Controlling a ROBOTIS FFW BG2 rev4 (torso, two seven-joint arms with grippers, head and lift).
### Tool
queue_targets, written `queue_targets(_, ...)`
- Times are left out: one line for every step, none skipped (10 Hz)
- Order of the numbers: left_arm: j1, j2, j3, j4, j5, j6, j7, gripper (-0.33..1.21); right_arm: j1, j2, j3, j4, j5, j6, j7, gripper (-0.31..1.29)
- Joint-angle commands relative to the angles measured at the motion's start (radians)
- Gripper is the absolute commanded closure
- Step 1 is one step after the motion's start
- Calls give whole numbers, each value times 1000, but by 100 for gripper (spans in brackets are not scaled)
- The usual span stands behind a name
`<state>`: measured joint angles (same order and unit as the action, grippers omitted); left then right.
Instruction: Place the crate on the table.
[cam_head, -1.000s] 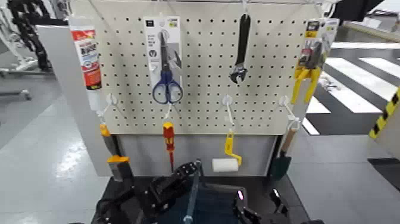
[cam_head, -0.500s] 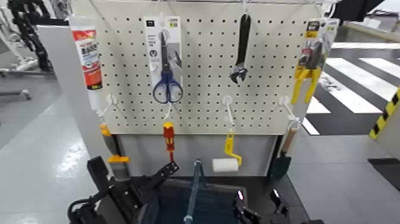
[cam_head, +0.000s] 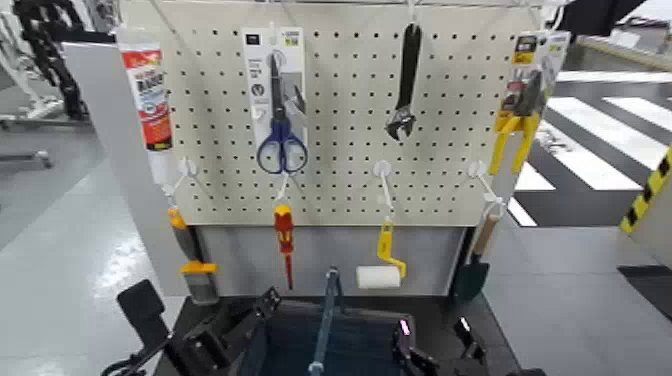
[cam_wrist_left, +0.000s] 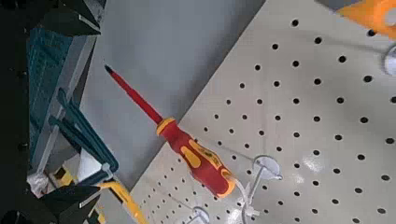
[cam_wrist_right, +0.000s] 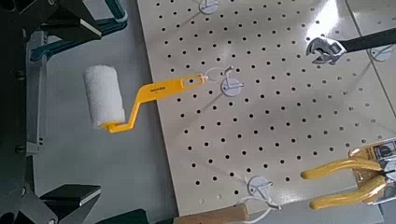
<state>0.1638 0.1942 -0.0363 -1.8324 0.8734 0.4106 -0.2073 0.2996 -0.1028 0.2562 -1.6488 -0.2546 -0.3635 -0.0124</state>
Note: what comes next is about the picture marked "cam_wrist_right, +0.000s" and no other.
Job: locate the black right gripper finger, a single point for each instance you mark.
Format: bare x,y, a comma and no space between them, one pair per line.
71,21
70,199

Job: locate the white pegboard hook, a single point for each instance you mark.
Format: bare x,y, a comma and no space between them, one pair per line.
381,55
208,6
258,186
231,88

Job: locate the white perforated pegboard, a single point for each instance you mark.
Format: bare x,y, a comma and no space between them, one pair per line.
264,130

